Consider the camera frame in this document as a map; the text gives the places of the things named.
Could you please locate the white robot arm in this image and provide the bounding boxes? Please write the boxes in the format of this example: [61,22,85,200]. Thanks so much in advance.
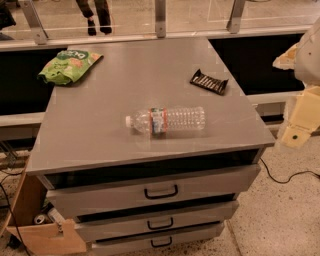
[272,18,320,148]

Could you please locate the clear plastic water bottle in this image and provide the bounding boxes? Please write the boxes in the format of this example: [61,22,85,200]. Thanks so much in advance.
[125,107,206,135]

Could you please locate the grey drawer cabinet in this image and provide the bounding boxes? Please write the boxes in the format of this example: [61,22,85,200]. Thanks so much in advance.
[27,38,274,256]

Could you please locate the black ridged plastic tray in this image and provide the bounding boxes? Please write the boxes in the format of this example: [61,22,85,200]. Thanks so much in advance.
[190,69,228,96]

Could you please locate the middle grey drawer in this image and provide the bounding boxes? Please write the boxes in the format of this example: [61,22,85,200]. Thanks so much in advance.
[75,200,239,241]

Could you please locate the grey drawer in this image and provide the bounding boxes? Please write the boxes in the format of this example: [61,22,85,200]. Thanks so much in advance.
[92,222,224,256]
[47,164,260,218]
[75,200,239,241]

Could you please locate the green snack bag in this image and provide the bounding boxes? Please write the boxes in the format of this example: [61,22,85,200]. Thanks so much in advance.
[37,50,103,85]

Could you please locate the bottom grey drawer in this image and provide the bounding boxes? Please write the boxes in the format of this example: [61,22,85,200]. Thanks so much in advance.
[92,222,224,256]

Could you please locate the top grey drawer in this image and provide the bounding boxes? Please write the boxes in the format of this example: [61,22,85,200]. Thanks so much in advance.
[47,164,260,218]

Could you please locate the person legs in background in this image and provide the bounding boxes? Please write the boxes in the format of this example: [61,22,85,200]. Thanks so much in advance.
[75,0,113,37]

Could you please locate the wooden box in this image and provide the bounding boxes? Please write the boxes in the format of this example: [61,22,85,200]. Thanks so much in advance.
[0,166,88,256]

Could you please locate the black floor cable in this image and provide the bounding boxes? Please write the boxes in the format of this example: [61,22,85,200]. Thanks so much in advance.
[259,157,320,185]

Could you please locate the metal railing frame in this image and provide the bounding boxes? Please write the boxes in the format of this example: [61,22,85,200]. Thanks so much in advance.
[0,0,320,51]

